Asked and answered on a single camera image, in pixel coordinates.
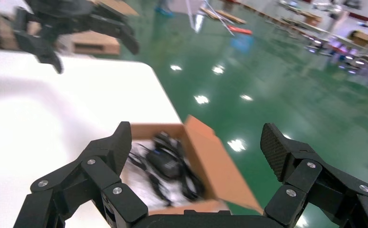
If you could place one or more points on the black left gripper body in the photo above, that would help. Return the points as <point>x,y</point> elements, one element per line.
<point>64,14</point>

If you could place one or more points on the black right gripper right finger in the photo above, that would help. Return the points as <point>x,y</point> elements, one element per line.
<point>309,179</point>

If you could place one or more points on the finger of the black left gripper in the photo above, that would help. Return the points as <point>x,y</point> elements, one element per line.
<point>34,42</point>
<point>120,31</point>

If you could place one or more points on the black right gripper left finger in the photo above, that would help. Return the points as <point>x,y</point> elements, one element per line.
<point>102,188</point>

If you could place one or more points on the cardboard box with dark slot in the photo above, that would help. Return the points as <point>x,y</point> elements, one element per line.
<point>95,44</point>

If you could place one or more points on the open brown cardboard box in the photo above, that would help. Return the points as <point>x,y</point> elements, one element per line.
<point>221,170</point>

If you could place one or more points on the white printed instruction sheet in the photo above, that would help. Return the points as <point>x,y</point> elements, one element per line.
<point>139,185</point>

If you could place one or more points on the red flat object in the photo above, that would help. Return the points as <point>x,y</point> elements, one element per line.
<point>240,30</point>

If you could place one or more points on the blue object on floor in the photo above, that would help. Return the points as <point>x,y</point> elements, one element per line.
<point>242,43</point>

